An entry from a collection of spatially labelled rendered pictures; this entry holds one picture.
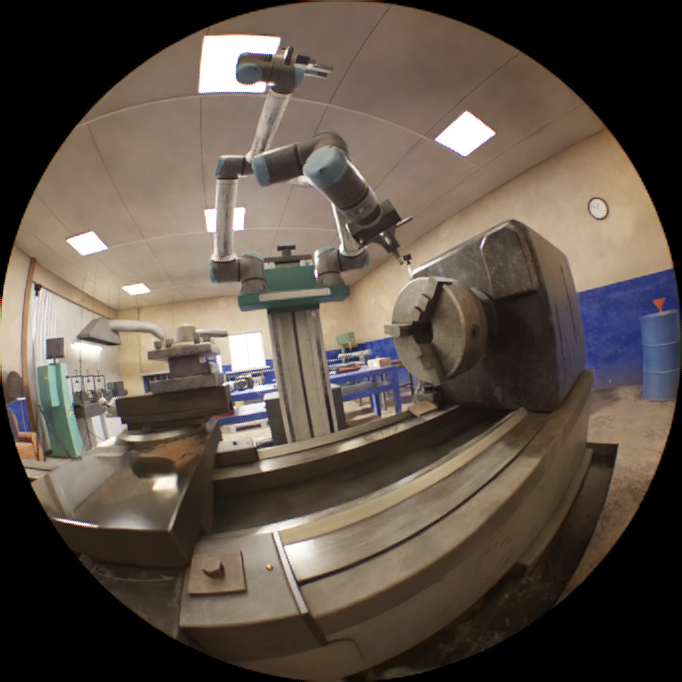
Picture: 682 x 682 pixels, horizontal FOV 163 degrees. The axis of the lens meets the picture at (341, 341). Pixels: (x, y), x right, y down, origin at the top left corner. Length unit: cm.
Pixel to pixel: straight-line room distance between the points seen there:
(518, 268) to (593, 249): 341
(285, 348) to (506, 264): 132
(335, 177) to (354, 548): 57
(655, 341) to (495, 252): 281
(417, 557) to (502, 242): 61
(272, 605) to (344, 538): 15
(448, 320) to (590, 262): 355
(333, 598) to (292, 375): 141
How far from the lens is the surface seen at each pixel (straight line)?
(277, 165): 61
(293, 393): 157
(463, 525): 34
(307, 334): 158
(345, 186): 50
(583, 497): 110
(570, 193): 423
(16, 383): 73
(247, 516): 62
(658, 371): 330
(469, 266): 73
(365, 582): 29
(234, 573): 26
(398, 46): 257
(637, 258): 396
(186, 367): 61
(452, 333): 51
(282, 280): 156
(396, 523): 35
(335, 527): 35
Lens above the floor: 106
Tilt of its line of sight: 3 degrees up
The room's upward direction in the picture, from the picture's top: 9 degrees counter-clockwise
